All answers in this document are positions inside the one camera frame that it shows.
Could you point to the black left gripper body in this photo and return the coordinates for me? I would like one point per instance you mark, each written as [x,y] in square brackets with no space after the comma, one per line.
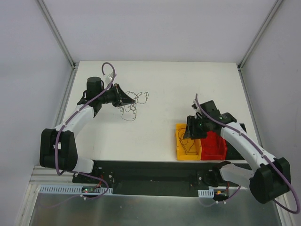
[118,95]

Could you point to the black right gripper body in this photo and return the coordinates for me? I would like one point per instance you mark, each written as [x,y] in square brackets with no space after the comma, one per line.
[195,128]

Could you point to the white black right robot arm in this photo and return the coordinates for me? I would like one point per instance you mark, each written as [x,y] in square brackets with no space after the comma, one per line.
[268,176]

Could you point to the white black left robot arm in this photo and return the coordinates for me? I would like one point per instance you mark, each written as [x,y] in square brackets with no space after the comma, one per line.
[58,146]

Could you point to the yellow plastic bin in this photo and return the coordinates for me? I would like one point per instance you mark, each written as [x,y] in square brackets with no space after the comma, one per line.
[186,149]

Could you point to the red plastic bin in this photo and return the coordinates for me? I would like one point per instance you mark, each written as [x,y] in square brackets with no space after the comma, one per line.
[213,147]

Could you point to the black plastic bin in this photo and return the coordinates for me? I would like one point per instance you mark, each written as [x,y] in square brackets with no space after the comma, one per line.
[232,153]

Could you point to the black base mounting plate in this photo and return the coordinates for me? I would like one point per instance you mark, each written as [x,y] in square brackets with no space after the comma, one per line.
[179,179]

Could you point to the metal front panel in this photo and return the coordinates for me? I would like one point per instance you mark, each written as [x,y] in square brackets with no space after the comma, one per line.
[118,210]

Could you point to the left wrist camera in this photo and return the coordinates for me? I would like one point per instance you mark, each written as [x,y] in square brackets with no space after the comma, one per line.
[107,78]

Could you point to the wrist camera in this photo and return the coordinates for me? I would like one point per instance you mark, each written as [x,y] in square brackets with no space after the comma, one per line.
[194,105]
[107,78]

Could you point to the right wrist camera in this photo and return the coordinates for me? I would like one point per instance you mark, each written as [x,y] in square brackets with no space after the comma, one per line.
[194,105]

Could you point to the right white cable duct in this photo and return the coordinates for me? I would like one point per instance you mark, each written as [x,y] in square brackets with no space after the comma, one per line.
[206,193]

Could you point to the white cable duct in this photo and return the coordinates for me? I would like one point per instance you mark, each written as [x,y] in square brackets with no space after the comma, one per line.
[64,189]
[206,193]

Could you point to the left aluminium frame post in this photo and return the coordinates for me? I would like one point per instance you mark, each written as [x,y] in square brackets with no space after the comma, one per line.
[55,31]

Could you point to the aluminium frame post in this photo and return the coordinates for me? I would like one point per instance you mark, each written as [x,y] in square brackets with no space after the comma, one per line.
[268,19]
[55,31]

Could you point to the left white cable duct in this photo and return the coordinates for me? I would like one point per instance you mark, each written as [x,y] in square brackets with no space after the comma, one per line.
[64,189]

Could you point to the right aluminium frame post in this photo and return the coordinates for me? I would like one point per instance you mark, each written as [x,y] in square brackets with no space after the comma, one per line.
[268,19]

